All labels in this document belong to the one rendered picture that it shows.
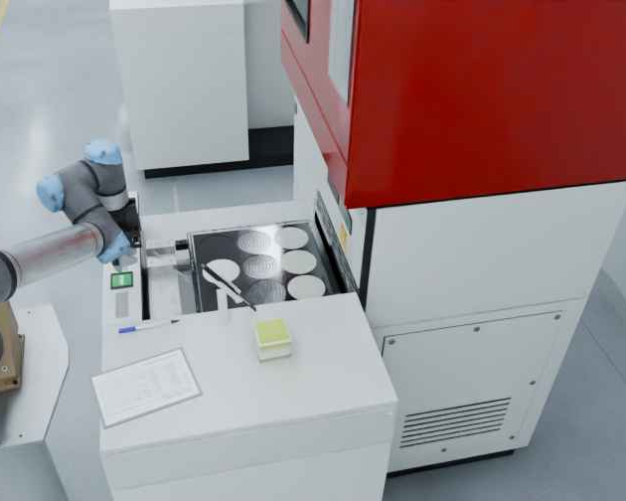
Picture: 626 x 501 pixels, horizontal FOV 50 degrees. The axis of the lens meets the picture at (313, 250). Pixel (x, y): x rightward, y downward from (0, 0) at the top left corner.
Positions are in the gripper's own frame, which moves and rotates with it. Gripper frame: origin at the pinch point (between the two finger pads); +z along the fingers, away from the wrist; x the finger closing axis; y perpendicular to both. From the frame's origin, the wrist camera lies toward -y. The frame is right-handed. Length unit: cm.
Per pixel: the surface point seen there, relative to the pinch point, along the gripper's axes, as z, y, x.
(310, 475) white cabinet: 26, 39, -50
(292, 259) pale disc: 10.4, 46.1, 7.0
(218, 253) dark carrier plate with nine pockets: 10.4, 26.0, 13.4
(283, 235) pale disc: 10, 46, 18
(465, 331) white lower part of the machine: 25, 92, -16
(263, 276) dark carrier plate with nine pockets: 10.4, 37.1, 1.6
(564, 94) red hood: -47, 101, -15
